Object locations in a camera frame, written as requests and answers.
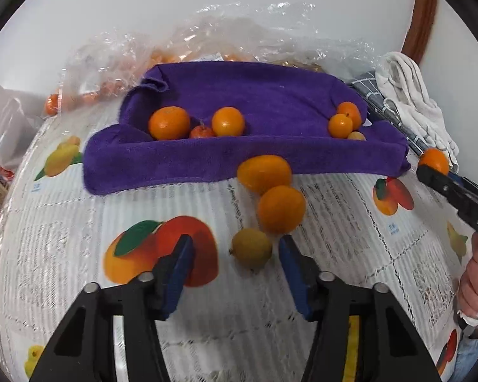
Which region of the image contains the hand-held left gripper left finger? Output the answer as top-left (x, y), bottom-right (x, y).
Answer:
top-left (30, 234), bottom-right (196, 382)

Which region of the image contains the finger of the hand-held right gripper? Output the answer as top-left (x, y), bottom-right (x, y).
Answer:
top-left (446, 170), bottom-right (478, 208)
top-left (416, 164), bottom-right (473, 216)

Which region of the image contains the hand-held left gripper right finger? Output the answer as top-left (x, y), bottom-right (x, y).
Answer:
top-left (278, 234), bottom-right (443, 382)

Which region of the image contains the orange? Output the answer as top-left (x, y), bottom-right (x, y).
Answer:
top-left (237, 155), bottom-right (293, 195)
top-left (257, 185), bottom-right (307, 235)
top-left (328, 113), bottom-right (353, 138)
top-left (148, 106), bottom-right (191, 141)
top-left (418, 148), bottom-right (450, 176)
top-left (337, 101), bottom-right (362, 130)
top-left (211, 107), bottom-right (246, 137)

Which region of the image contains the small red fruit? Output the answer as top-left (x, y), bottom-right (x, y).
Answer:
top-left (189, 125), bottom-right (216, 139)

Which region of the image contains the purple towel covered basket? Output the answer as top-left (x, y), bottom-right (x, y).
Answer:
top-left (82, 61), bottom-right (412, 195)

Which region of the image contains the person's right hand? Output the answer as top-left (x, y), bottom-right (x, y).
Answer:
top-left (454, 233), bottom-right (478, 329)

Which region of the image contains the white striped towel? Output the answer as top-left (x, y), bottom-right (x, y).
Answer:
top-left (375, 52), bottom-right (460, 172)

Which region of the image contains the grey checkered cloth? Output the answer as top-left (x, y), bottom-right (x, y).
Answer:
top-left (346, 71), bottom-right (429, 156)

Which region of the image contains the fruit print tablecloth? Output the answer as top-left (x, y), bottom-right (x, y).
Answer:
top-left (0, 88), bottom-right (478, 382)

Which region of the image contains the person's blue jeans leg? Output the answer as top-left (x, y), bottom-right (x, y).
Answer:
top-left (448, 326), bottom-right (478, 382)

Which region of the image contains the pile of bagged oranges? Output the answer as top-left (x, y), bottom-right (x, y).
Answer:
top-left (44, 48), bottom-right (248, 117)

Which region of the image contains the clear plastic bag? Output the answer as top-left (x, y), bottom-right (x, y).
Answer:
top-left (62, 28), bottom-right (176, 104)
top-left (171, 2), bottom-right (387, 78)

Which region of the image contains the white plastic bag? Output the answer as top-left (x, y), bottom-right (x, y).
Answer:
top-left (0, 81), bottom-right (44, 168)

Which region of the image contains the brown wooden door frame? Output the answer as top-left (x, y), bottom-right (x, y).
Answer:
top-left (402, 0), bottom-right (439, 64)

